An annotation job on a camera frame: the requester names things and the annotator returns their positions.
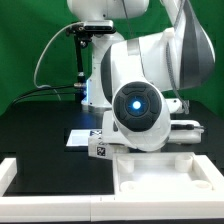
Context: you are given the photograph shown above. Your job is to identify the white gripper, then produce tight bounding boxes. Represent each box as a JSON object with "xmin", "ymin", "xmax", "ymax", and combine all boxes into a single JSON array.
[{"xmin": 102, "ymin": 111, "xmax": 204, "ymax": 147}]

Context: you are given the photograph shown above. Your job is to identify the white square table top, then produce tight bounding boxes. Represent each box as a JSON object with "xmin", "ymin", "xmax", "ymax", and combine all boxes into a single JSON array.
[{"xmin": 113, "ymin": 152, "xmax": 224, "ymax": 202}]

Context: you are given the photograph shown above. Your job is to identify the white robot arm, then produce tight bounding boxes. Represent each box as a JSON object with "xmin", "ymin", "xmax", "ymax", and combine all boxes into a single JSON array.
[{"xmin": 67, "ymin": 0, "xmax": 215, "ymax": 151}]

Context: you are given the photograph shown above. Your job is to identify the white marker sheet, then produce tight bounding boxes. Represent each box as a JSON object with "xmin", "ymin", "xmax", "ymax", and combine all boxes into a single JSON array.
[{"xmin": 66, "ymin": 129, "xmax": 102, "ymax": 147}]

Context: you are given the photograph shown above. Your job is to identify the white obstacle fence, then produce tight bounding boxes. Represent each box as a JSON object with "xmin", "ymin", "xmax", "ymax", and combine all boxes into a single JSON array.
[{"xmin": 0, "ymin": 158, "xmax": 224, "ymax": 222}]

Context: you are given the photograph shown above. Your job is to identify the black camera on stand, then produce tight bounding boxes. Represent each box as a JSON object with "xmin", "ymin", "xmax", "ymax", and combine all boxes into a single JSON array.
[{"xmin": 65, "ymin": 20, "xmax": 116, "ymax": 102}]

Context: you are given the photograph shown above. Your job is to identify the grey camera cable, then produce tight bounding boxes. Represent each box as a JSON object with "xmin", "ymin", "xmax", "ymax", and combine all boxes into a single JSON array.
[{"xmin": 33, "ymin": 21, "xmax": 84, "ymax": 102}]

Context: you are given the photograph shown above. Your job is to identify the black cables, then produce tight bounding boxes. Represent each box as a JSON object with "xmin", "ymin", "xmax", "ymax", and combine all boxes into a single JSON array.
[{"xmin": 9, "ymin": 85, "xmax": 81, "ymax": 108}]

